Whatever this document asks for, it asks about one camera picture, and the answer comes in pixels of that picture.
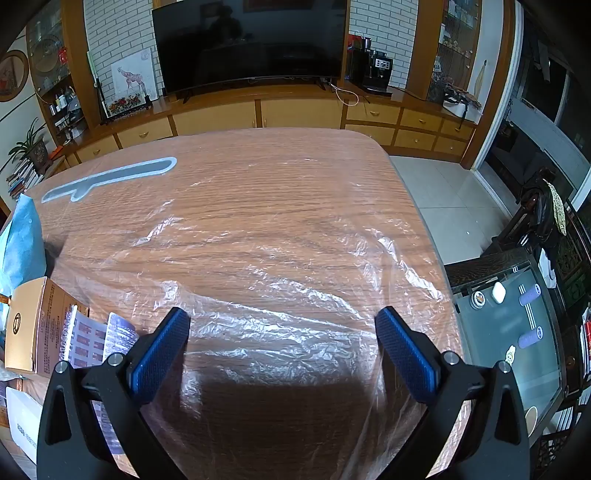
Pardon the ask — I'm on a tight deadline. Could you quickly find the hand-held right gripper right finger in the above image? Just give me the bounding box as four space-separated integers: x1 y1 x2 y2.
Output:
375 305 532 480

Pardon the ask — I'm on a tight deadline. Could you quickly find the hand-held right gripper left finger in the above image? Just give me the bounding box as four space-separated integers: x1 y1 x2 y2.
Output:
37 307 192 480

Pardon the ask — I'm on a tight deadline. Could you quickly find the pill blister pack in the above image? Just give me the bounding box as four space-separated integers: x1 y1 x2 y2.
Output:
60 305 139 457

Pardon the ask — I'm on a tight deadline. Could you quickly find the glass side table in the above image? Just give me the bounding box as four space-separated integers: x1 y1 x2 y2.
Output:
445 249 568 444

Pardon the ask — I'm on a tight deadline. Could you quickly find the purple hair roller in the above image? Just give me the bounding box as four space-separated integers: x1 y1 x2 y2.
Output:
518 284 543 308
517 325 544 349

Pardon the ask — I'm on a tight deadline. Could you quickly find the brown cardboard box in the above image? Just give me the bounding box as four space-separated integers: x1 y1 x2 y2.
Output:
4 276 88 374

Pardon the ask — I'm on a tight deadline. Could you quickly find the clear plastic table cover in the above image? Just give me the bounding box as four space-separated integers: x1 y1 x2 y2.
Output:
41 129 462 480

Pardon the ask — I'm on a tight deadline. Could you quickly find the blue plastic bag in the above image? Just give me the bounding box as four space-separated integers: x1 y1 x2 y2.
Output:
0 194 47 291

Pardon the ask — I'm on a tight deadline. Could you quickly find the dark wooden chair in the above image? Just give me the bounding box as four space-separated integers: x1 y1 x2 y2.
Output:
492 166 591 301

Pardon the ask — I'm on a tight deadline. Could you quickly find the patterned cloth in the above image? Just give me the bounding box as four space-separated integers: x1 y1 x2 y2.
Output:
545 178 570 236

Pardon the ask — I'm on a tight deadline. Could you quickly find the stack of books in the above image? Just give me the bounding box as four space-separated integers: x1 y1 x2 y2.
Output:
4 159 47 199

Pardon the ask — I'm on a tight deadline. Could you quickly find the potted plant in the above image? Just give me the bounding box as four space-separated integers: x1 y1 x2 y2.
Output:
9 117 51 174

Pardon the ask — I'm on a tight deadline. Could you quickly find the framed flower picture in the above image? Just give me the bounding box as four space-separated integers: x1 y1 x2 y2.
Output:
100 92 153 124

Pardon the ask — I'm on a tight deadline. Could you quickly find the giraffe picture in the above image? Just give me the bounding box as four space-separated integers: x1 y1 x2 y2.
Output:
111 46 158 100

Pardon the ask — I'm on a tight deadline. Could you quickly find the black coffee machine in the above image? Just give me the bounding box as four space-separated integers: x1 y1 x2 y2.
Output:
346 34 394 95

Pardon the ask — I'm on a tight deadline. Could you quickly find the black flat television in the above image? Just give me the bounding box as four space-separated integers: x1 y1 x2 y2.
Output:
151 0 349 103

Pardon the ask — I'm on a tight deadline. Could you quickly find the wooden wall cabinet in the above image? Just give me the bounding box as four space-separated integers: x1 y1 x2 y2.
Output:
25 0 518 169

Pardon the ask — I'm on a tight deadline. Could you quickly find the white bag with black strap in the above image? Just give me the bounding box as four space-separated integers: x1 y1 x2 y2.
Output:
443 88 483 121

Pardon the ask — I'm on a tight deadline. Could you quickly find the white cable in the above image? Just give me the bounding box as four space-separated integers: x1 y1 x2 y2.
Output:
330 83 361 106

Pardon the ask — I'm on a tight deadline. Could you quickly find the round wall picture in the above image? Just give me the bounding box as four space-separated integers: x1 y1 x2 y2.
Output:
0 50 29 103

